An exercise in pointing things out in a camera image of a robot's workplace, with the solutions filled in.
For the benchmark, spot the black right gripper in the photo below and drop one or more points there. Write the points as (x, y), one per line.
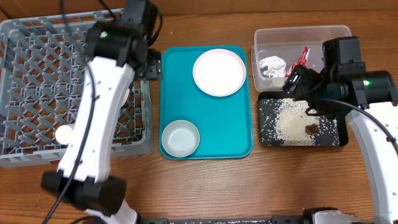
(302, 90)

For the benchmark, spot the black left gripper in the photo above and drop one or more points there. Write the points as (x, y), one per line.
(153, 68)

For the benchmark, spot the red snack wrapper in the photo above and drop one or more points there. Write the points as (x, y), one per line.
(301, 61)

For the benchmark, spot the white tissue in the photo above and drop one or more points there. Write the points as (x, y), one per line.
(272, 67)

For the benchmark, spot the brown food piece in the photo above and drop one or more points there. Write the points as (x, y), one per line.
(312, 129)

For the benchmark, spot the grey small bowl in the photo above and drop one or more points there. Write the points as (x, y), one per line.
(180, 138)

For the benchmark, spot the white paper cup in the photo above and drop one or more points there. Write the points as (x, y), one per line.
(64, 133)

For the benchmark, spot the white pink bowl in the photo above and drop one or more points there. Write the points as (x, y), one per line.
(125, 97)

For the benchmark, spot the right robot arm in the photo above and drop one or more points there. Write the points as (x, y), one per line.
(368, 100)

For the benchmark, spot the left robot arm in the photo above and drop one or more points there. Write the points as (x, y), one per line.
(117, 53)

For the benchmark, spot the clear plastic bin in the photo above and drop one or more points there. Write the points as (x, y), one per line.
(287, 45)

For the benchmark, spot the black plastic tray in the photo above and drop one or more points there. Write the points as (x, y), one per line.
(342, 130)

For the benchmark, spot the large white plate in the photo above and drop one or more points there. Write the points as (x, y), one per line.
(219, 72)

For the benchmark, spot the teal serving tray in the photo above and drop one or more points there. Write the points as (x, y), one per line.
(224, 122)

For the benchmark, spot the grey dish rack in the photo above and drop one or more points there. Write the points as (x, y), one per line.
(41, 84)

